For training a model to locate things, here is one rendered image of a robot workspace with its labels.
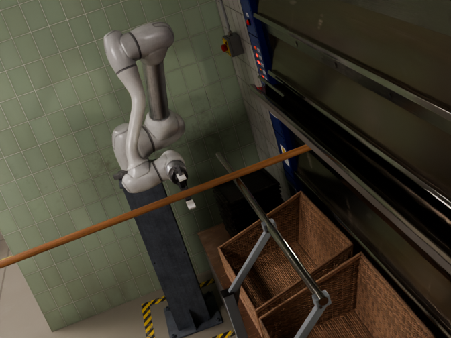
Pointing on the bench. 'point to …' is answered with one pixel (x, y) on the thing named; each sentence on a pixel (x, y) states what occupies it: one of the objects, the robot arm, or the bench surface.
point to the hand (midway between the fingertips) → (187, 192)
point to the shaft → (153, 206)
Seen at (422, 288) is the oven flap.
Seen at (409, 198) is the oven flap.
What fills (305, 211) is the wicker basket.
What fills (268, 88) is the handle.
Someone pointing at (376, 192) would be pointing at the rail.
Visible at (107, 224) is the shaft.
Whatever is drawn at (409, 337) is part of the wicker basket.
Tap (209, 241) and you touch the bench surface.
